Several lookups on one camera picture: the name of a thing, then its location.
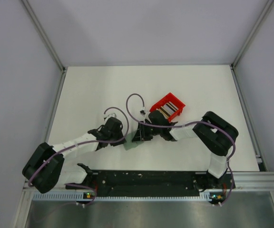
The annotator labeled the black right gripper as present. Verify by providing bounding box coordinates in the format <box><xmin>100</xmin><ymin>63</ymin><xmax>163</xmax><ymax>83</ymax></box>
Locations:
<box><xmin>132</xmin><ymin>121</ymin><xmax>162</xmax><ymax>143</ymax></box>

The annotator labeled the green leather card holder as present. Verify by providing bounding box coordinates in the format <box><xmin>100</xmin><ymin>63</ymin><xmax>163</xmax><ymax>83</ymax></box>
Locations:
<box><xmin>123</xmin><ymin>133</ymin><xmax>143</xmax><ymax>151</ymax></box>

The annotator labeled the red plastic card tray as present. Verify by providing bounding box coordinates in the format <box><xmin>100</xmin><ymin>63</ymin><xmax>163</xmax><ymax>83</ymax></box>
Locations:
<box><xmin>150</xmin><ymin>93</ymin><xmax>186</xmax><ymax>122</ymax></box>

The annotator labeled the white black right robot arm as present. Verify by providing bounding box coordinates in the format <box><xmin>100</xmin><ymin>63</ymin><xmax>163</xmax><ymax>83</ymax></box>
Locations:
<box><xmin>131</xmin><ymin>111</ymin><xmax>239</xmax><ymax>188</ymax></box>

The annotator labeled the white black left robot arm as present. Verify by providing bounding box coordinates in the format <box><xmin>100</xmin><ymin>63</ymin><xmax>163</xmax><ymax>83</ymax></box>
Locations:
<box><xmin>22</xmin><ymin>116</ymin><xmax>126</xmax><ymax>193</ymax></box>

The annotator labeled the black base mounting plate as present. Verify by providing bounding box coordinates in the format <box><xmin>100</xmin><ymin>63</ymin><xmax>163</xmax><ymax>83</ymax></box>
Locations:
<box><xmin>89</xmin><ymin>169</ymin><xmax>235</xmax><ymax>197</ymax></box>

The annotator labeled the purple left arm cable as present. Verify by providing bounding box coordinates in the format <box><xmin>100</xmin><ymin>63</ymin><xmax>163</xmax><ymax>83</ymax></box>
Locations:
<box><xmin>28</xmin><ymin>108</ymin><xmax>131</xmax><ymax>187</ymax></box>

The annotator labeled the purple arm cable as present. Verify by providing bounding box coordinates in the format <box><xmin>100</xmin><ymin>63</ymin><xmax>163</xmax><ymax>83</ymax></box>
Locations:
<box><xmin>126</xmin><ymin>94</ymin><xmax>236</xmax><ymax>207</ymax></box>
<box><xmin>28</xmin><ymin>108</ymin><xmax>131</xmax><ymax>187</ymax></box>

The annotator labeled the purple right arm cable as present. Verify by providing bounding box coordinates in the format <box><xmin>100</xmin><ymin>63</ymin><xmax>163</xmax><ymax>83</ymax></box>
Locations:
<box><xmin>126</xmin><ymin>94</ymin><xmax>236</xmax><ymax>207</ymax></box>

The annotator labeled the white slotted cable duct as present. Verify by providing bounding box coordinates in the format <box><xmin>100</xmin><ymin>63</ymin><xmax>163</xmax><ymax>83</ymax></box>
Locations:
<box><xmin>33</xmin><ymin>192</ymin><xmax>84</xmax><ymax>201</ymax></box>

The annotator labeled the aluminium frame rail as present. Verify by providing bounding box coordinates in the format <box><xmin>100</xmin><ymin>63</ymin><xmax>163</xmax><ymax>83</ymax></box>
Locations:
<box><xmin>234</xmin><ymin>171</ymin><xmax>274</xmax><ymax>191</ymax></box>

